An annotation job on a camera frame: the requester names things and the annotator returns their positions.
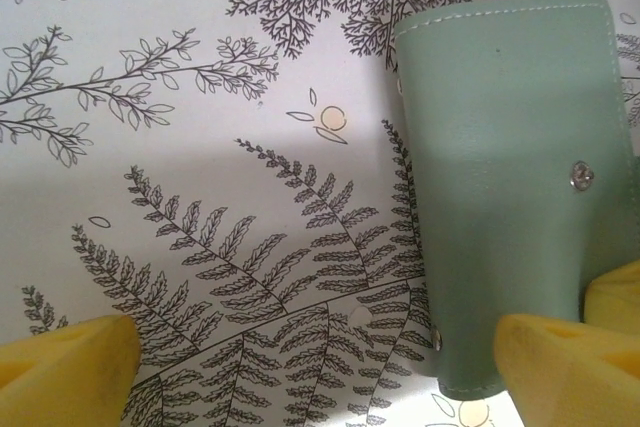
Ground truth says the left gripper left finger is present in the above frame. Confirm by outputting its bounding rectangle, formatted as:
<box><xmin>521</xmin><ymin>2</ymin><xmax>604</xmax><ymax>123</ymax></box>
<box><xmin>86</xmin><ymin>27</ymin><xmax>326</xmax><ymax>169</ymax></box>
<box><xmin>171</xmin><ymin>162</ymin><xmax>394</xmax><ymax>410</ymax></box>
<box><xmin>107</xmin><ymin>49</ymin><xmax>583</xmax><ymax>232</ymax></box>
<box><xmin>0</xmin><ymin>315</ymin><xmax>141</xmax><ymax>427</ymax></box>

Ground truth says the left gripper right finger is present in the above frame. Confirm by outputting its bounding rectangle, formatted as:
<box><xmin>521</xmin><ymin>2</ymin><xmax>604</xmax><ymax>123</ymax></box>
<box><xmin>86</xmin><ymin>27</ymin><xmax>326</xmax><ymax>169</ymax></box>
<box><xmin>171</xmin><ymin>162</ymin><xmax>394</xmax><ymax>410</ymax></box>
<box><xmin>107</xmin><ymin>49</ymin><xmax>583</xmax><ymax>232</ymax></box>
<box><xmin>492</xmin><ymin>313</ymin><xmax>640</xmax><ymax>427</ymax></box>

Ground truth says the green leather card holder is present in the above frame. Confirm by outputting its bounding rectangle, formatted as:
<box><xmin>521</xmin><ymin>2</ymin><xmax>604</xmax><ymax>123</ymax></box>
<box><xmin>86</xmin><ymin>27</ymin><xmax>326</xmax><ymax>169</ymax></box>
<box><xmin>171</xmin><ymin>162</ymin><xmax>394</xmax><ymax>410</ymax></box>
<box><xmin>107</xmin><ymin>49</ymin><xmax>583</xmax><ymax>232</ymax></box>
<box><xmin>392</xmin><ymin>0</ymin><xmax>640</xmax><ymax>402</ymax></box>

